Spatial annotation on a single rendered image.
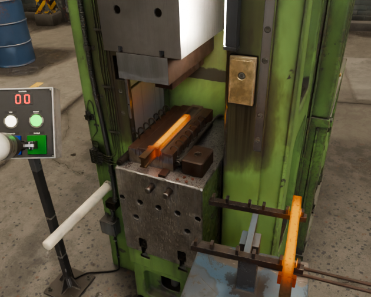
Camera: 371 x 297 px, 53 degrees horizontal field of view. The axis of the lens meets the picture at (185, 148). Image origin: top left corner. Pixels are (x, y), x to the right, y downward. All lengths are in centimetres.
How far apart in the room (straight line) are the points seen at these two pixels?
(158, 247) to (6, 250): 125
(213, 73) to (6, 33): 439
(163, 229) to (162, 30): 80
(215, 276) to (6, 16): 495
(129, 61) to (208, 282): 80
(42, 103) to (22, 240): 133
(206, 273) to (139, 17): 89
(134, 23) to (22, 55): 472
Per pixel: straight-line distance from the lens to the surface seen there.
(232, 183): 155
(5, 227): 285
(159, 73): 127
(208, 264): 140
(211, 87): 177
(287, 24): 124
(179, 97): 186
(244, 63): 128
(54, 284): 236
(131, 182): 151
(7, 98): 163
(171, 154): 141
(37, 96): 158
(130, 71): 133
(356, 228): 272
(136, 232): 169
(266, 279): 138
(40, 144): 156
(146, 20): 124
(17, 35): 586
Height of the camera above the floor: 175
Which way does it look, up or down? 32 degrees down
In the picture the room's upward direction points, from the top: 2 degrees counter-clockwise
